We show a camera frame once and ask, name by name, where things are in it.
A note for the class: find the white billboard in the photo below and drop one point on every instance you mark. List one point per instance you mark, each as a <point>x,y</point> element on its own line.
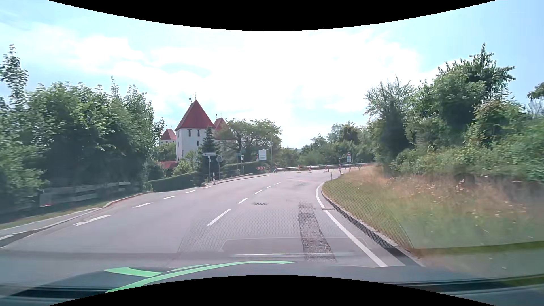
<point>262,154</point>

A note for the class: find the large leafy tree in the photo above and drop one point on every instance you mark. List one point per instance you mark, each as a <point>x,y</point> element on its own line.
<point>250,138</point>

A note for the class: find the row of red-white bollards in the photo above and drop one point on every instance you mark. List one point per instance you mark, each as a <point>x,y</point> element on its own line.
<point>325,168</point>

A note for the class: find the distant trees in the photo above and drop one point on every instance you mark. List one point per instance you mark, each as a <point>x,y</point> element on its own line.
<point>331,146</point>

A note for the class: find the dark conifer tree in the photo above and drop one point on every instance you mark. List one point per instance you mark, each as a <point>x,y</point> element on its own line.
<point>208,157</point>

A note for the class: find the white red-roofed castle building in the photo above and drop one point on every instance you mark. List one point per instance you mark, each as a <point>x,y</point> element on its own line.
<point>191,131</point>

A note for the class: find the trimmed green hedge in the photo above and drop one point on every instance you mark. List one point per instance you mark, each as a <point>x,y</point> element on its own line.
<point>174,182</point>

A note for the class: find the car's own bonnet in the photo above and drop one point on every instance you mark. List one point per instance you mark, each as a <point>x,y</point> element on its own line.
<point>272,272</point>

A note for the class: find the trees and bushes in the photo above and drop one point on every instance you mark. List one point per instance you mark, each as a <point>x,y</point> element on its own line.
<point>459,123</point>

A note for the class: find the wooden fence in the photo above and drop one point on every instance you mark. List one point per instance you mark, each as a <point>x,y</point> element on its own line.
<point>76,193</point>

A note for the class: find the row of trees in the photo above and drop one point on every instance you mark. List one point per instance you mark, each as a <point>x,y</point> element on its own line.
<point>72,131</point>

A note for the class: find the grass verge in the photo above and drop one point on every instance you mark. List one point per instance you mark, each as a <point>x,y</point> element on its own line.
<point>51,212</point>

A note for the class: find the grey pavement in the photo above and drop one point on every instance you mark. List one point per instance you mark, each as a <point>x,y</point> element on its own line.
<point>46,219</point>

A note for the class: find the metal guard rail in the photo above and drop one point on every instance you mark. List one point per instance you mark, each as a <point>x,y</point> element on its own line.
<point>323,166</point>

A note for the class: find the round road sign on post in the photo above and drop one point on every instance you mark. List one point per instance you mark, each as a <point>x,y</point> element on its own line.
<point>349,158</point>

